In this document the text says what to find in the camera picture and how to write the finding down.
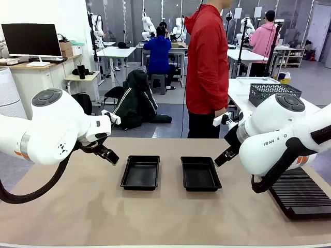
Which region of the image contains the person in blue hoodie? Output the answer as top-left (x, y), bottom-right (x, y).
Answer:
top-left (143, 25), bottom-right (177, 91)

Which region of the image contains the red-sleeved right forearm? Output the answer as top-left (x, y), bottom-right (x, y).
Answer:
top-left (208, 77), bottom-right (230, 112)

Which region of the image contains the grey plastic stool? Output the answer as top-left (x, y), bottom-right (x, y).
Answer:
top-left (149, 73), bottom-right (168, 95)

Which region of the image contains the white perforated air purifier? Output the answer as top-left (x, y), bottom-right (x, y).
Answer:
top-left (0, 66), bottom-right (28, 120)

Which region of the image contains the white plastic tray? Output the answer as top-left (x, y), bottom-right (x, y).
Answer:
top-left (235, 76), bottom-right (281, 85)

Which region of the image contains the black tripod with camera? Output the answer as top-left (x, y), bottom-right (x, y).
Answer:
top-left (263, 18), bottom-right (285, 78)

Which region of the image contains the person in red jacket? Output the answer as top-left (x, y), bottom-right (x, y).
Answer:
top-left (184, 0), bottom-right (235, 139)

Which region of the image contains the brown cardboard box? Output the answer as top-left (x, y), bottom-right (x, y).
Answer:
top-left (58, 40), bottom-right (74, 58)

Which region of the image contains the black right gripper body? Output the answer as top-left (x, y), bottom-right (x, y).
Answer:
top-left (224, 123), bottom-right (244, 152)

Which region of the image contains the grey mesh basket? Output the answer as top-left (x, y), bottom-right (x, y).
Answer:
top-left (248, 83), bottom-right (303, 107)

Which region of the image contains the black ESD tray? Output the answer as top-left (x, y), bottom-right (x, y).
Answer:
top-left (180, 156), bottom-right (222, 192)
top-left (119, 155), bottom-right (161, 191)

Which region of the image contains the arm black cable sleeve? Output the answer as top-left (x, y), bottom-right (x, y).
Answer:
top-left (0, 141), bottom-right (80, 205)
top-left (251, 125), bottom-right (331, 194)

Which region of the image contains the black pole stand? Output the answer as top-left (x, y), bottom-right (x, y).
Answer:
top-left (87, 10), bottom-right (99, 63)

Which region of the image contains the black office chair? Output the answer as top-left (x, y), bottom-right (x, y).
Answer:
top-left (102, 86), bottom-right (125, 106)

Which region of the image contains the black backpack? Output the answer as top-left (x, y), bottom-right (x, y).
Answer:
top-left (71, 92), bottom-right (93, 116)

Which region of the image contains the right arm black cable sleeve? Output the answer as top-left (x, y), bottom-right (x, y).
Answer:
top-left (251, 125), bottom-right (331, 194)

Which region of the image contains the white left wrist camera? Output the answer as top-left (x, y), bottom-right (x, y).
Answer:
top-left (101, 109), bottom-right (122, 126)

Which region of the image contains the black hanging cable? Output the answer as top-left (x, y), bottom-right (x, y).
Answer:
top-left (180, 77), bottom-right (188, 139)

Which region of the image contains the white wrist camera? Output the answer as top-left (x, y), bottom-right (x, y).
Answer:
top-left (212, 111), bottom-right (232, 127)
top-left (101, 109), bottom-right (122, 126)

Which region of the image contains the white storage box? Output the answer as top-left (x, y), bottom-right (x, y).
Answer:
top-left (71, 41), bottom-right (83, 56)

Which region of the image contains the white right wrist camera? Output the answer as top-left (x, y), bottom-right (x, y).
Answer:
top-left (212, 111), bottom-right (232, 127)

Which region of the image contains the white cabinet with wooden top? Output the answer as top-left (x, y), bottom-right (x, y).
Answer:
top-left (7, 53), bottom-right (83, 122)

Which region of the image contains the white side table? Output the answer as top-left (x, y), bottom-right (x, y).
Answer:
top-left (227, 77), bottom-right (331, 122)

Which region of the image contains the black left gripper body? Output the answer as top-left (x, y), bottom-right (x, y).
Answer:
top-left (81, 137), bottom-right (108, 156)

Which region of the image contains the small wooden-top desk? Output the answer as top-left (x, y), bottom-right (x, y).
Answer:
top-left (64, 71), bottom-right (101, 107)

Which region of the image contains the black slotted board rack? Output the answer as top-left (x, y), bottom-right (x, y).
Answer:
top-left (268, 166), bottom-right (331, 221)

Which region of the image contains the person in pink hoodie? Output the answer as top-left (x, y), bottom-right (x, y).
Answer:
top-left (248, 10), bottom-right (281, 78)

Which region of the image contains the yellow and blue box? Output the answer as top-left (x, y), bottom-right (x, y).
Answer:
top-left (273, 71), bottom-right (292, 84)

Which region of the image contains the white-framed computer monitor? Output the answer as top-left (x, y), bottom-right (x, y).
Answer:
top-left (1, 23), bottom-right (63, 67)

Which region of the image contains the left arm black cable sleeve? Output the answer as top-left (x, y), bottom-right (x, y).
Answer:
top-left (0, 141), bottom-right (80, 205)

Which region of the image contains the white lab table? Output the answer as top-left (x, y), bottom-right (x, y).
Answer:
top-left (136, 42), bottom-right (189, 87)
top-left (96, 46), bottom-right (137, 80)
top-left (227, 48), bottom-right (269, 78)

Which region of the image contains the low white shelf unit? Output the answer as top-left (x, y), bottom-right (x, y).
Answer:
top-left (274, 46), bottom-right (306, 68)

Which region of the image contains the black keyboard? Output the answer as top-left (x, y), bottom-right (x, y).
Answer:
top-left (27, 57), bottom-right (68, 64)

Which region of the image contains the dark jacket with white stripes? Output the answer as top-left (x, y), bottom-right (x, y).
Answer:
top-left (112, 69), bottom-right (173, 131)

